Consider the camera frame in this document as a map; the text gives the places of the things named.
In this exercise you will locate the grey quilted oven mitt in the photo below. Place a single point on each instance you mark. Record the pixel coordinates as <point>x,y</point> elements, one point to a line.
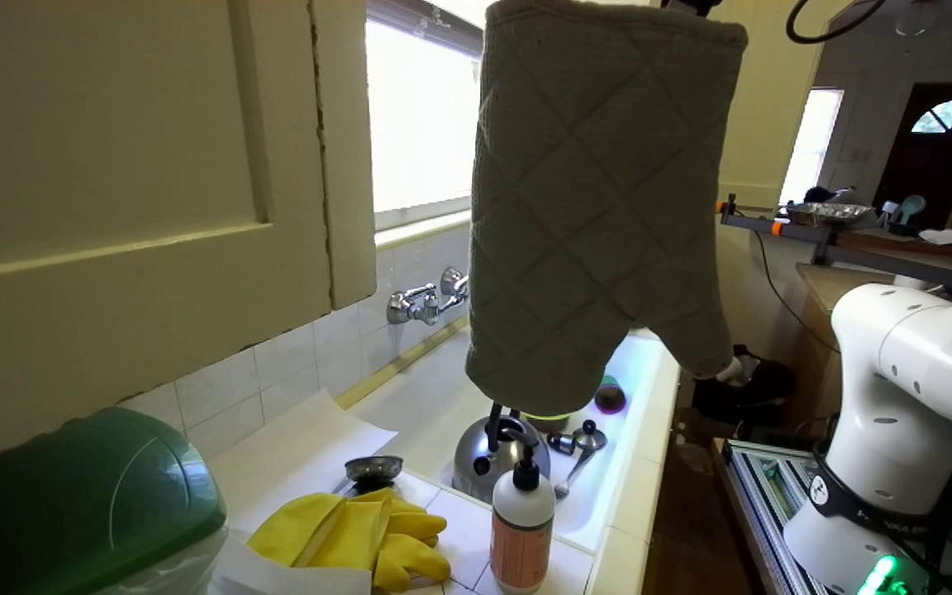
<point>597,198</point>

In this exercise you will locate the yellow rubber gloves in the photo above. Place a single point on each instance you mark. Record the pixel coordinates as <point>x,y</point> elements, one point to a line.
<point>345,534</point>

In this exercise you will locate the chrome wall faucet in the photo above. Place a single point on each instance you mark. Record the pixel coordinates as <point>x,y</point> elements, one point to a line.
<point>427,299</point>

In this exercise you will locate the orange soap pump bottle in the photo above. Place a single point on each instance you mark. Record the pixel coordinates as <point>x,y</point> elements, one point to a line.
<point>521,541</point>

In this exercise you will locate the white sink basin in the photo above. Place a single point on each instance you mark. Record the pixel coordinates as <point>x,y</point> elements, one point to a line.
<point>421,398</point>

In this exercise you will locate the green plastic bowl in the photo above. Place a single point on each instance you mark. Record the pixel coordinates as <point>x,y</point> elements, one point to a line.
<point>551,421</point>

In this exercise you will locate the cream cabinet door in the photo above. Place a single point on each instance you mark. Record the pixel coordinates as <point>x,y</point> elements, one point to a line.
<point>113,165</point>

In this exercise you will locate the grey metal kettle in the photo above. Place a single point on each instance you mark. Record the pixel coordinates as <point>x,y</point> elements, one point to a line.
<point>482,457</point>

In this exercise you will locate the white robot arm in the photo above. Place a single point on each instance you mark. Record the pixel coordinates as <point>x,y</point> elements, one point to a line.
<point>918,365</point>

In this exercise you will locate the black bag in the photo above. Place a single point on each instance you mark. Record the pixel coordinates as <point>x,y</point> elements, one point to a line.
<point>758,390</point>

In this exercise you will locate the cluttered table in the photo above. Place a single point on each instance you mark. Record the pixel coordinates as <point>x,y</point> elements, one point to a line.
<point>873,235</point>

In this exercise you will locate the purple round object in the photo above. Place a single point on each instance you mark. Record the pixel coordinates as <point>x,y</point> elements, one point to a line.
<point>608,398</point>

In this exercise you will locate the dark door with arched window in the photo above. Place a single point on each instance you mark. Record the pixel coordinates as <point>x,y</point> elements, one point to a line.
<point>941,142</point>

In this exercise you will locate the round metal sink strainer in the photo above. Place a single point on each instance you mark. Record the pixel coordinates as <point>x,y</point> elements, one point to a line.
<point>375,471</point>

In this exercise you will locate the window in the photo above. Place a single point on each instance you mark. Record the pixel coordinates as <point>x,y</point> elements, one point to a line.
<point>421,109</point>

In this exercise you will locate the white bin with green lid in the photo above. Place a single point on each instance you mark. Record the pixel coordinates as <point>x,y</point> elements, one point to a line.
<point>67,506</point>

